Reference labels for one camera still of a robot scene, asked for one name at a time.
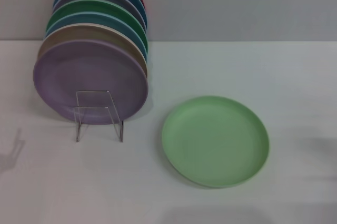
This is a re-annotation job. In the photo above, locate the clear acrylic plate rack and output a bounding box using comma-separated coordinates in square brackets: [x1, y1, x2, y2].
[73, 90, 124, 143]

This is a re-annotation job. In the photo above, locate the light green plate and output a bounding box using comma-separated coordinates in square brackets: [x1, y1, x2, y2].
[161, 95, 271, 189]

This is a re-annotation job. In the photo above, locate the dark green plate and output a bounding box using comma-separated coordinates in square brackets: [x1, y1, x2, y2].
[46, 0, 148, 48]

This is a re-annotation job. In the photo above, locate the light blue plate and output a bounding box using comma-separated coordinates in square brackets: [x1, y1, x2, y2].
[45, 12, 148, 57]

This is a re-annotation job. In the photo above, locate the purple plate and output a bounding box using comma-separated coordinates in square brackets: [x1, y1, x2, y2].
[33, 38, 150, 126]

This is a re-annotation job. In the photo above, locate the beige plate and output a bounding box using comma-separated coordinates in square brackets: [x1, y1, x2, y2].
[36, 23, 148, 72]

